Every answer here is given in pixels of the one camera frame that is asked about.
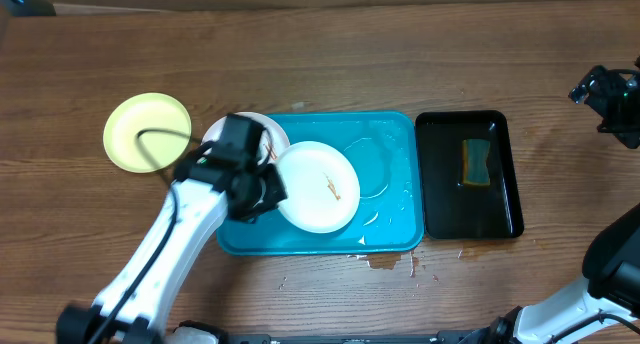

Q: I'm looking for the white plate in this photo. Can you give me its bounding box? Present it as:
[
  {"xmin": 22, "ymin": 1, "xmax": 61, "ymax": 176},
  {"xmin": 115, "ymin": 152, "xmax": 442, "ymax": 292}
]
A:
[
  {"xmin": 276, "ymin": 141, "xmax": 360, "ymax": 234},
  {"xmin": 202, "ymin": 112, "xmax": 290, "ymax": 163}
]

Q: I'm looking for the yellow green plate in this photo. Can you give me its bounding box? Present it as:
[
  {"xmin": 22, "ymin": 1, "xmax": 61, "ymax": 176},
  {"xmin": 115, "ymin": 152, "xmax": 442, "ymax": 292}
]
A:
[{"xmin": 103, "ymin": 93, "xmax": 192, "ymax": 173}]

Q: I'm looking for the green yellow sponge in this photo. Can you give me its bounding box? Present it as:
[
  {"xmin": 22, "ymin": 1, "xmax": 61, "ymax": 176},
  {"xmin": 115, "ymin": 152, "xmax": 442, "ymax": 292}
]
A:
[{"xmin": 461, "ymin": 139, "xmax": 491, "ymax": 187}]

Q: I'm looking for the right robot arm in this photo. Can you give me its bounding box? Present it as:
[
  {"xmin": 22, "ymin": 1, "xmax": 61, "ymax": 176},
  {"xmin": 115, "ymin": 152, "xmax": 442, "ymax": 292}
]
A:
[{"xmin": 455, "ymin": 65, "xmax": 639, "ymax": 344}]

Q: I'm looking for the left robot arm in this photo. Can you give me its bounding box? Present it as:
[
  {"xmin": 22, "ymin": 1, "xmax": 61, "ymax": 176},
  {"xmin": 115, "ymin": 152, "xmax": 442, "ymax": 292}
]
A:
[{"xmin": 55, "ymin": 114, "xmax": 287, "ymax": 343}]

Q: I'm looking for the teal plastic tray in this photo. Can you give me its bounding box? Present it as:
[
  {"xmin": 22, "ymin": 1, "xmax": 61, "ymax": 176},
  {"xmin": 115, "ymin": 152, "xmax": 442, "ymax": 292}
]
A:
[{"xmin": 216, "ymin": 111, "xmax": 424, "ymax": 256}]

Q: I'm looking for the black rectangular tray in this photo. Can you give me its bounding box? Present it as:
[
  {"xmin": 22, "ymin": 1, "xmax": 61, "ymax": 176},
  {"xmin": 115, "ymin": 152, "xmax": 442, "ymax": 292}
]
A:
[{"xmin": 415, "ymin": 110, "xmax": 524, "ymax": 240}]

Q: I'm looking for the dark object top left corner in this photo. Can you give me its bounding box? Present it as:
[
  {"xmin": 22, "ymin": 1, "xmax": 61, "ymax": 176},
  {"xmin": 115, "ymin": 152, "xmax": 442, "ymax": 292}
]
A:
[{"xmin": 1, "ymin": 0, "xmax": 56, "ymax": 17}]

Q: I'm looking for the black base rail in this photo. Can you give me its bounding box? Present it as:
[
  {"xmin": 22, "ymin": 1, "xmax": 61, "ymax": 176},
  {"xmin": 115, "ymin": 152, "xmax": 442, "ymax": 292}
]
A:
[{"xmin": 164, "ymin": 328, "xmax": 476, "ymax": 344}]

